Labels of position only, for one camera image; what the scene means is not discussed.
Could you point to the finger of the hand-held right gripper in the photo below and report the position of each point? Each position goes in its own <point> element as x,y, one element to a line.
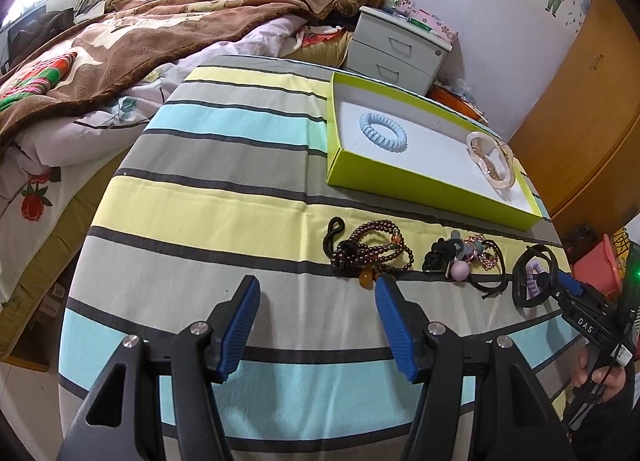
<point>569,282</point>

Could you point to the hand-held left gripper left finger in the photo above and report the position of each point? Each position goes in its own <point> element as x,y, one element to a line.
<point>240,326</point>

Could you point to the person's right hand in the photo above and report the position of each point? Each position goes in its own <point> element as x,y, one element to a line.
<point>612,381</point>

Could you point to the orange storage box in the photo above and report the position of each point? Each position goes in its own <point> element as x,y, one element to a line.
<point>455,98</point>

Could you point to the grey nightstand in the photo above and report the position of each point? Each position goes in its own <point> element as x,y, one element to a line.
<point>395,51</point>

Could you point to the pink plastic bucket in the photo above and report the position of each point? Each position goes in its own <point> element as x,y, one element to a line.
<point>597,266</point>

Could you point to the brown fleece blanket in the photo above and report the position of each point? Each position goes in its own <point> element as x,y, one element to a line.
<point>150,36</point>

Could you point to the large wooden wardrobe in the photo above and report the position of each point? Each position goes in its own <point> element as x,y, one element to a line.
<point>580,116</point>

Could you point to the black smart band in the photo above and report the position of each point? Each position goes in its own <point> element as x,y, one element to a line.
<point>520,281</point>

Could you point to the pink floral tissue box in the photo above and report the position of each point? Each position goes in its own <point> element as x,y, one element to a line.
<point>442,27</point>

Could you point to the striped tablecloth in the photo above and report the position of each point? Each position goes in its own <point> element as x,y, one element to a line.
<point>225,191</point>

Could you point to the white floral quilt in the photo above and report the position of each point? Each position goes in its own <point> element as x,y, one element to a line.
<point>65,141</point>

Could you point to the green cardboard box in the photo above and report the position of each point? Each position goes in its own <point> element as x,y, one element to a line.
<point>400,141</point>

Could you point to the dark chair with clothes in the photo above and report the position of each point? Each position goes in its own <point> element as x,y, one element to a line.
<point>40,31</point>

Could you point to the black clip with pink ball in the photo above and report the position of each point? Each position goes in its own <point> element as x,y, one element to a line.
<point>440,253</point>

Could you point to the yellow red pillow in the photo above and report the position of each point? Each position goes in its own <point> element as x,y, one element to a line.
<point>320,43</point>

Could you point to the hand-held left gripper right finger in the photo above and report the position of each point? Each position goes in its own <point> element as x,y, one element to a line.
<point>395,326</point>

